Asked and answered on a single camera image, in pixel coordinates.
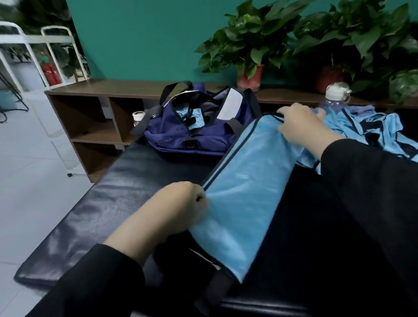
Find teal bucket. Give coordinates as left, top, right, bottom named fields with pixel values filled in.
left=0, top=90, right=19, bottom=112

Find white metal rack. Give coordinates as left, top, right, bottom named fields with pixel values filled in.
left=0, top=0, right=86, bottom=76

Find person's left forearm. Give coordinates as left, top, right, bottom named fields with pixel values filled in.
left=26, top=225, right=161, bottom=317

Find clear bottle silver cap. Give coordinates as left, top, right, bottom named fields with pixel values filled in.
left=323, top=82, right=352, bottom=113

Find green plant in red pot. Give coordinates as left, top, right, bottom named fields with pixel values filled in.
left=196, top=0, right=314, bottom=92
left=287, top=0, right=409, bottom=95

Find wooden shelf cabinet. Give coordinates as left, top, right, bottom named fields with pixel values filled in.
left=44, top=80, right=418, bottom=184

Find person's right hand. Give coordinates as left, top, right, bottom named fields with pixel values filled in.
left=277, top=102, right=340, bottom=154

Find green plant in white pot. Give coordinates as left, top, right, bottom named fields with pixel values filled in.
left=388, top=65, right=418, bottom=105

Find red bottle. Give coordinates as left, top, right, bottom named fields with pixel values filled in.
left=41, top=62, right=63, bottom=86

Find navy blue bag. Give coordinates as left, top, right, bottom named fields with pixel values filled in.
left=129, top=80, right=262, bottom=156

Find person's left hand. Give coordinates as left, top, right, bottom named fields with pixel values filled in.
left=137, top=181, right=210, bottom=246

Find person's right forearm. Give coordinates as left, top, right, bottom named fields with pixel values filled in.
left=307, top=131, right=418, bottom=317

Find black leather bench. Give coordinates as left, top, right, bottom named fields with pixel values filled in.
left=14, top=108, right=418, bottom=317

